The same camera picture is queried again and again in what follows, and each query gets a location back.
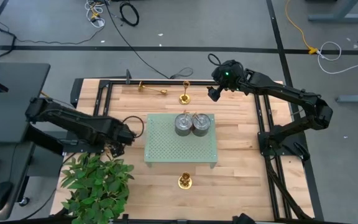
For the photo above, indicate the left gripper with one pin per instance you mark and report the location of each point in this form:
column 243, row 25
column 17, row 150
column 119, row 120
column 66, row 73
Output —
column 120, row 133

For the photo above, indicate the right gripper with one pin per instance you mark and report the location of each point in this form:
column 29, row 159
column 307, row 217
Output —
column 228, row 76

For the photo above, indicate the gold candlestick holder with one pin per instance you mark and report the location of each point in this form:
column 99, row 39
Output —
column 185, row 184
column 141, row 86
column 184, row 99

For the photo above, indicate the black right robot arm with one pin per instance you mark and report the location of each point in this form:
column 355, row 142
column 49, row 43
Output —
column 275, row 87

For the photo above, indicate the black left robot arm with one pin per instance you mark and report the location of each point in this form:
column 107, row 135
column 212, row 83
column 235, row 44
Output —
column 73, row 123

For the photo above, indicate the green leafy plant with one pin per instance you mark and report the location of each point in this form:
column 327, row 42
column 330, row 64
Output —
column 98, row 186

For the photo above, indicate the green perforated metal shelf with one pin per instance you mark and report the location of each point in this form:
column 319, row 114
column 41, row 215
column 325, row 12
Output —
column 172, row 146

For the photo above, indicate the dark desk base panel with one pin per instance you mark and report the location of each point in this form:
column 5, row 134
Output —
column 45, row 165

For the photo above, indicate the black caster wheel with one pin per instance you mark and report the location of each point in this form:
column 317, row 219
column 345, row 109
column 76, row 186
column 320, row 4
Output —
column 24, row 201

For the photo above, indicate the black desk top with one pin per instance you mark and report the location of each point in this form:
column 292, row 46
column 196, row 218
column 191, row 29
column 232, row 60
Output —
column 11, row 124

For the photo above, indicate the dark grey desk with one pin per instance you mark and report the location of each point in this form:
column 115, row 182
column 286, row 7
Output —
column 2, row 155

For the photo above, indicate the black aluminium table frame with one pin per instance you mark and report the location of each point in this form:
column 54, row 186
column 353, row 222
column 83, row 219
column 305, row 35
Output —
column 117, row 82

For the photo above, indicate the black end bracket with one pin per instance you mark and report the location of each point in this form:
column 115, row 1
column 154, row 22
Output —
column 76, row 90

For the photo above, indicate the black clamp post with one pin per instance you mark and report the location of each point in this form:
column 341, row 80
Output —
column 128, row 76

